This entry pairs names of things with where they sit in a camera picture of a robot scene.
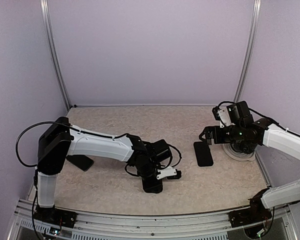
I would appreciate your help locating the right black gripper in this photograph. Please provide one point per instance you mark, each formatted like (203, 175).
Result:
(218, 138)

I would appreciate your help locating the black phone case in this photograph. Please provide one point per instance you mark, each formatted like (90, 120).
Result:
(152, 186)
(203, 154)

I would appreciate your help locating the black smartphone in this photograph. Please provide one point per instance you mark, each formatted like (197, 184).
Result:
(80, 161)

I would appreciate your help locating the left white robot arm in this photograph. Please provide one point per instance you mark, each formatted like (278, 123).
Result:
(62, 140)

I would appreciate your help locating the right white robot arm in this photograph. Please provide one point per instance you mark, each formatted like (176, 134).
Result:
(242, 129)

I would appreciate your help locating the white round plate stack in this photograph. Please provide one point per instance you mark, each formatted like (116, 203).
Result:
(238, 156)

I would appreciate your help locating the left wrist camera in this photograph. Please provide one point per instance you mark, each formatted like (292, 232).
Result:
(170, 173)

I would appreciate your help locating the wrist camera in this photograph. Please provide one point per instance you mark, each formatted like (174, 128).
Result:
(170, 173)
(221, 115)

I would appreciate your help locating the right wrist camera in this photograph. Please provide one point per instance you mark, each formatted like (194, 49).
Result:
(221, 115)

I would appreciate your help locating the front aluminium rail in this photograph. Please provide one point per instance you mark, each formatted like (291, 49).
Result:
(211, 225)

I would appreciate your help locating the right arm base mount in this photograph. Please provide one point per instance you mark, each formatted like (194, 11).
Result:
(255, 213)

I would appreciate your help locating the right aluminium frame post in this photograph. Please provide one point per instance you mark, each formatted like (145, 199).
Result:
(249, 49)

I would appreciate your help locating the aluminium frame post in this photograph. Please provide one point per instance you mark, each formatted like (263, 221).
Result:
(249, 49)
(44, 5)

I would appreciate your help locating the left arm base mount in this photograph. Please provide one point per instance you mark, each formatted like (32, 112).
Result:
(55, 216)

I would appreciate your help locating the left aluminium frame post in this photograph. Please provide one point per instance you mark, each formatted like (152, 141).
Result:
(44, 5)

